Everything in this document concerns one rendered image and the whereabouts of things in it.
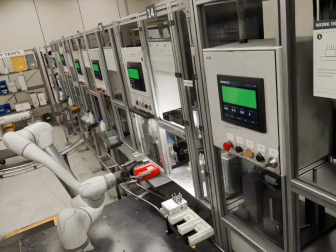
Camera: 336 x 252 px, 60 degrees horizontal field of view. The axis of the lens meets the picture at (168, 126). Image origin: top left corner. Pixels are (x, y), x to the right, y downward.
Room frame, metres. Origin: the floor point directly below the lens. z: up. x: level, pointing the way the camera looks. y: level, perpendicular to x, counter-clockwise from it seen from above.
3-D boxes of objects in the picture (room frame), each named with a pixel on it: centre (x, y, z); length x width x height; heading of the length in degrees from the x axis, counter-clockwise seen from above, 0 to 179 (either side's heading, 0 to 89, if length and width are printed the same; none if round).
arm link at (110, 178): (1.56, 0.39, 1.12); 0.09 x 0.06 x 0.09; 25
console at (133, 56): (2.17, 0.06, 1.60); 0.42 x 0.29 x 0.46; 25
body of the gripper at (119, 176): (1.60, 0.32, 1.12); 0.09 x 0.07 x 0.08; 115
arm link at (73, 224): (1.59, 0.70, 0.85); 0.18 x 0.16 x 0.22; 157
